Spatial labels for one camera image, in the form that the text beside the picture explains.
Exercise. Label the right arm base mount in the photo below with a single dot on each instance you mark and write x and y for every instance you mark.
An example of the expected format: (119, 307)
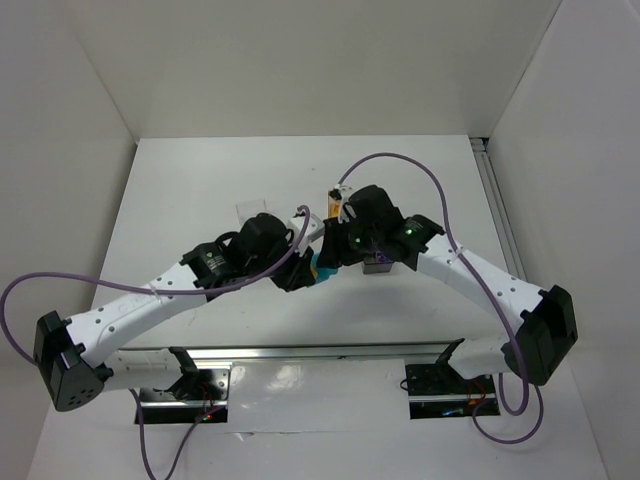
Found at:
(436, 390)

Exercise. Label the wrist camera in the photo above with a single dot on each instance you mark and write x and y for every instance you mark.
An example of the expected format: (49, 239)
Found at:
(306, 229)
(340, 193)

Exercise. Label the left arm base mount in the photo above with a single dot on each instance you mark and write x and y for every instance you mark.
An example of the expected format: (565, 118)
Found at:
(193, 392)

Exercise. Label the aluminium front rail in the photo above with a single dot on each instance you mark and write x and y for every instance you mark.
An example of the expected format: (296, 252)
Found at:
(318, 352)

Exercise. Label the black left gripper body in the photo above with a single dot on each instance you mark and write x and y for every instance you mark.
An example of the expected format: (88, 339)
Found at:
(298, 273)

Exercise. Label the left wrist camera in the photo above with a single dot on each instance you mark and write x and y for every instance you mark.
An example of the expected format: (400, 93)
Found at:
(306, 229)

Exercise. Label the dark grey plastic container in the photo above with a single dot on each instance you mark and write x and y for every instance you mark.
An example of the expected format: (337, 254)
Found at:
(370, 266)

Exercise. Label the amber plastic container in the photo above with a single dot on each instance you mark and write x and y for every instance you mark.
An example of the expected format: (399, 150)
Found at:
(334, 210)

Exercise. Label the teal lego brick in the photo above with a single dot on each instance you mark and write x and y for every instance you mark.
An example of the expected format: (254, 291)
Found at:
(324, 273)

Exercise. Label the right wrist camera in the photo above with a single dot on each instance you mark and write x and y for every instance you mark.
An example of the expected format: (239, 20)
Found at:
(340, 193)

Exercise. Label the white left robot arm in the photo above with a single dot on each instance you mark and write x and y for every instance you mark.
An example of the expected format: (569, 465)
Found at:
(81, 356)

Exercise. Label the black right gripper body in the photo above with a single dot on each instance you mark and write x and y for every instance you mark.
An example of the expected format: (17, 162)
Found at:
(331, 246)

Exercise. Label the clear plastic container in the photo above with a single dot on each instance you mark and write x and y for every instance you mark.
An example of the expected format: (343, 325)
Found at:
(249, 209)

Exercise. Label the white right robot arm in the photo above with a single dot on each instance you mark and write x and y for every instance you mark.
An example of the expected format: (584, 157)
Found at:
(539, 325)

